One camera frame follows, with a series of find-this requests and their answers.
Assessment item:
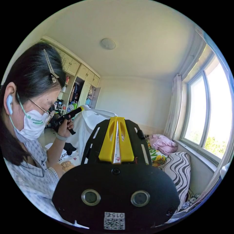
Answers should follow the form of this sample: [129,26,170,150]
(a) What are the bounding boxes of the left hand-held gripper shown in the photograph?
[49,107,85,135]

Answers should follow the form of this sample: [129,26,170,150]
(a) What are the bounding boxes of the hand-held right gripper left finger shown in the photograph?
[98,117,117,163]

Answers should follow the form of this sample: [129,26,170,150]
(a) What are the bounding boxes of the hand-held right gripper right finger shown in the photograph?
[117,117,135,163]

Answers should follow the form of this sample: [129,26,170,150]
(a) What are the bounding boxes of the white t-shirt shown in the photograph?
[65,105,118,166]

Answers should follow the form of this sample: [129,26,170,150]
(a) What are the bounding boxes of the person's left forearm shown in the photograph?
[48,134,68,179]

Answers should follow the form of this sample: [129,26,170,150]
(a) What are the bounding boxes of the person's left hand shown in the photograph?
[57,119,74,137]

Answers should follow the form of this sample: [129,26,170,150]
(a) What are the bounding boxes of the cream cupboard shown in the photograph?
[40,35,101,117]

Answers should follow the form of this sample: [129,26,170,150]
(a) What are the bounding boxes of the bed with printed sheet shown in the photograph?
[45,134,201,213]

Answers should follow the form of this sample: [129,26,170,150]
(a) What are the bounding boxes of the pile of clothes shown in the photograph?
[58,142,78,162]

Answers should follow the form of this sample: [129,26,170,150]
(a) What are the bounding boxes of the pink pillow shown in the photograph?
[150,134,179,156]

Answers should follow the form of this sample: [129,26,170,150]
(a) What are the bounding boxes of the person's body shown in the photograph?
[0,43,88,229]

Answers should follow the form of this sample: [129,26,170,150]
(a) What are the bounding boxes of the black and white striped pillow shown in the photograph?
[162,151,192,213]

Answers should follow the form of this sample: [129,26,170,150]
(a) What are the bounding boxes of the white curtain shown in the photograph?
[163,74,183,140]

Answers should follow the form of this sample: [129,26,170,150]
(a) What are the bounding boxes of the round ceiling lamp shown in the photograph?
[99,38,116,50]

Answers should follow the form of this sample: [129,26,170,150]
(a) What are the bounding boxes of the window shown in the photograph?
[180,53,233,166]

